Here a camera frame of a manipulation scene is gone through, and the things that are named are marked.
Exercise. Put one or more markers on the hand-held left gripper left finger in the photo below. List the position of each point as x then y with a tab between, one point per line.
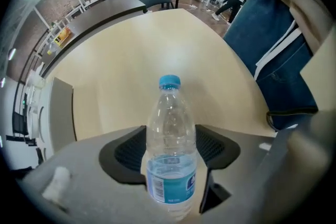
92	191

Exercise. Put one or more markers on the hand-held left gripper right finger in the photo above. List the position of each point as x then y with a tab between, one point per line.
241	181

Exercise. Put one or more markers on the clear plastic water bottle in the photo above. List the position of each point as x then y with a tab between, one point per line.
170	139

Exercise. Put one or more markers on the yellow drink bottle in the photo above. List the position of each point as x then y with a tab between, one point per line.
61	36

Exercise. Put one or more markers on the white electric kettle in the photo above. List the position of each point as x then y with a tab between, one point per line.
43	126

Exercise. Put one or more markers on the gray cup holder tray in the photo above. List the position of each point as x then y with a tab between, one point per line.
63	112

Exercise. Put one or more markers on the person's blue jeans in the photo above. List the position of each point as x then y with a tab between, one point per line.
275	60

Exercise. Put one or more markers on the white metal racks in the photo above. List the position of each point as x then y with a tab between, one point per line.
60	21

